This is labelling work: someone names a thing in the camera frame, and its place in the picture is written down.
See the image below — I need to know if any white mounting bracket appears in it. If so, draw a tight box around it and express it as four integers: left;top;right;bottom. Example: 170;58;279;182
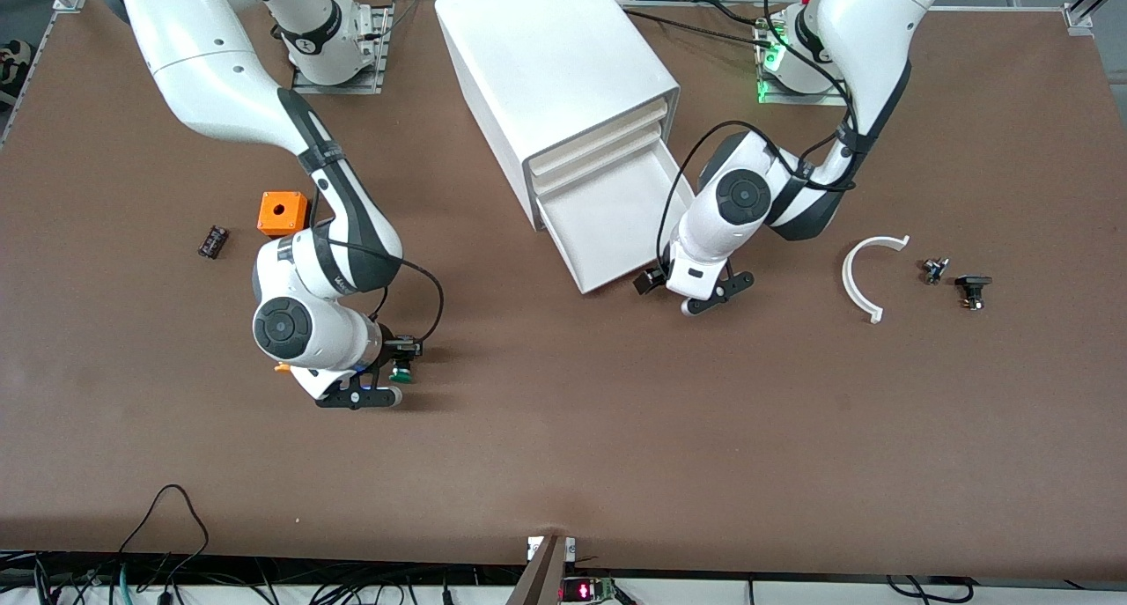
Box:
526;535;578;563

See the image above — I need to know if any small black switch part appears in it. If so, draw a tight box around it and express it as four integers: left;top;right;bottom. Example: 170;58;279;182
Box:
954;275;994;312

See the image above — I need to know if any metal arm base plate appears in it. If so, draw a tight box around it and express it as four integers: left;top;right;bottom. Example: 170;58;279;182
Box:
755;11;851;107
291;0;393;95

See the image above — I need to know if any device with red display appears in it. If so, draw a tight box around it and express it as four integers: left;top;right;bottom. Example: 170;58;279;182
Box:
560;576;619;605

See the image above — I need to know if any black white shoe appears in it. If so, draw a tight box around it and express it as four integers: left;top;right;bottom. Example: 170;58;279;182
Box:
0;40;33;108

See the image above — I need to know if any cream cabinet drawer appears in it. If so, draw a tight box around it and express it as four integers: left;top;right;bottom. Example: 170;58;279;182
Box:
537;138;698;296
528;97;670;179
531;119;666;196

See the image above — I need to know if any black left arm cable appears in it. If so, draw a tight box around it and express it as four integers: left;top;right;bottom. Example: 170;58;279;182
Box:
656;0;912;267

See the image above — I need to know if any black cable on table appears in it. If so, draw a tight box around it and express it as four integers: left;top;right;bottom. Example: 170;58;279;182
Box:
621;8;776;47

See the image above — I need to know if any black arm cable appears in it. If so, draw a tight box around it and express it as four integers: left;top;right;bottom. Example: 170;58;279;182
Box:
330;240;445;346
656;0;912;267

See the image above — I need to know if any white curved plastic part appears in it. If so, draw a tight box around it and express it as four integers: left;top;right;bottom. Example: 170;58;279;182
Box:
841;234;911;325

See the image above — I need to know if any orange button enclosure box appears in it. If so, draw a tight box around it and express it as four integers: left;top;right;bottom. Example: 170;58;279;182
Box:
256;190;311;240

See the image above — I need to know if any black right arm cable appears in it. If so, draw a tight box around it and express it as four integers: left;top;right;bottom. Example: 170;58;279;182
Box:
330;240;445;346

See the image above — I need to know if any black looped cable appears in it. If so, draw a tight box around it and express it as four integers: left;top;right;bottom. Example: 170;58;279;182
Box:
117;484;210;579

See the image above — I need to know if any white drawer cabinet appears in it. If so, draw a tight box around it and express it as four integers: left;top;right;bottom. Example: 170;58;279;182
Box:
434;0;681;233

